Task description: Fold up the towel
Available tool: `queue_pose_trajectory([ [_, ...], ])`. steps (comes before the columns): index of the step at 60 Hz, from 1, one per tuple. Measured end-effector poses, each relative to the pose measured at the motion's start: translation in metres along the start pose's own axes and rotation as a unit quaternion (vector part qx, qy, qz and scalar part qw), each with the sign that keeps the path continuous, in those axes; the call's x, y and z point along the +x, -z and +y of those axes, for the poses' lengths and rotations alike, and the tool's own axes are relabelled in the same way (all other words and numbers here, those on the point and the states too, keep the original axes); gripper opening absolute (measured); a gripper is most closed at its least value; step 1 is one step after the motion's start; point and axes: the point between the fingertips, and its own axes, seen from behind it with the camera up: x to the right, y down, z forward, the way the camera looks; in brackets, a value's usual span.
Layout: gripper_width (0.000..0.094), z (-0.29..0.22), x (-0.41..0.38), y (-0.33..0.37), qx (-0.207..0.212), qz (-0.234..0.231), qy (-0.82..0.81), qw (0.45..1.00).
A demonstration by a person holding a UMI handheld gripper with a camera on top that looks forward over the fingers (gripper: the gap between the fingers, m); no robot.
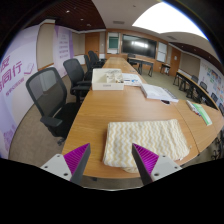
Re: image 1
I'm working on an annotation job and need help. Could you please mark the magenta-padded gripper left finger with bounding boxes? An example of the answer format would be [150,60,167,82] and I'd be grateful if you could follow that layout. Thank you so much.
[40,143,92,186]

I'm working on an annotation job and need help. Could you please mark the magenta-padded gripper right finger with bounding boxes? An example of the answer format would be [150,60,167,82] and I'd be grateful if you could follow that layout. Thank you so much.
[131,143,183,186]

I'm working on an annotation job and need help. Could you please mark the cream zigzag-patterned towel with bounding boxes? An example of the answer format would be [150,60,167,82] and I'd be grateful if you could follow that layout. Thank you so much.
[102,118,190,174]

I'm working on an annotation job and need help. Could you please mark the thick white book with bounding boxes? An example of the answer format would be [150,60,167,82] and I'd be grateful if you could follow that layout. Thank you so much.
[139,83,180,103]

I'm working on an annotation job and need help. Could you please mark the white booklet with colourful edge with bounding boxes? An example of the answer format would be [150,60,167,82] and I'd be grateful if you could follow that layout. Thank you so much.
[185,99,201,117]

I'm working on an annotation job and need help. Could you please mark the green booklet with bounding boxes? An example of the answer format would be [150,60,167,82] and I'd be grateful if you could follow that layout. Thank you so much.
[192,102,213,127]

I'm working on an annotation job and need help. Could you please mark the black mesh office chair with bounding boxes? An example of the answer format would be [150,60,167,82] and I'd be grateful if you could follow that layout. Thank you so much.
[25,66,81,147]
[62,58,93,104]

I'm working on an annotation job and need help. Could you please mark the white open cardboard box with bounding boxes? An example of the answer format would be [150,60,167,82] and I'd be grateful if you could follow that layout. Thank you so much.
[91,68,125,91]

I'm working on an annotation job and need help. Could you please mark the white printed paper sheets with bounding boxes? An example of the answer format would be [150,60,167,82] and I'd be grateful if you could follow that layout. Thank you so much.
[121,73,144,87]

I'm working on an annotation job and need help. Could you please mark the row of black office chairs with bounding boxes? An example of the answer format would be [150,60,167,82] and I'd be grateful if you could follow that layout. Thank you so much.
[179,73,224,160]

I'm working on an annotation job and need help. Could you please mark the small dark-legged desk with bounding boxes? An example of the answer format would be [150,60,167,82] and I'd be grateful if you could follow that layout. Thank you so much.
[159,63,172,75]

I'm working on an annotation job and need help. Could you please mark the dark-legged wooden desk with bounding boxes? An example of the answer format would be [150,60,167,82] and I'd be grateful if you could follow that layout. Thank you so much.
[127,55,155,78]

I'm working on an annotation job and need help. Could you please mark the group of black office chairs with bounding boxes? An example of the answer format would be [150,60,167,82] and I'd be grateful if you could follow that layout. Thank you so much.
[83,50,108,73]

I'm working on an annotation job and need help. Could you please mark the brown wooden door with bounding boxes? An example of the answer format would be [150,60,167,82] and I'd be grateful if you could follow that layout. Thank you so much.
[169,47,182,78]
[84,32,101,56]

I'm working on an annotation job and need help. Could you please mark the recessed ceiling spotlights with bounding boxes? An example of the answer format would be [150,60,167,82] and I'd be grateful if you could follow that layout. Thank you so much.
[64,9,93,28]

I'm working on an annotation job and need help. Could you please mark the large bright ceiling light panel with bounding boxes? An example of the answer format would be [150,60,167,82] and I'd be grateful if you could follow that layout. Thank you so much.
[132,1,208,40]

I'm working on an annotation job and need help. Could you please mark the colourful wall posters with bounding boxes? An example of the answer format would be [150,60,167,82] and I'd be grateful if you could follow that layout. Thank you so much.
[199,59,224,108]

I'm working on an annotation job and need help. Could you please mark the large black wall screen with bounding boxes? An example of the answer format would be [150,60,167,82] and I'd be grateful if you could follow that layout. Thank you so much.
[121,33,158,60]

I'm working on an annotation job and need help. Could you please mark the green and white wall board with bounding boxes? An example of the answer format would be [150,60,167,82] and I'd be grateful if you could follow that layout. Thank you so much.
[106,32,120,54]

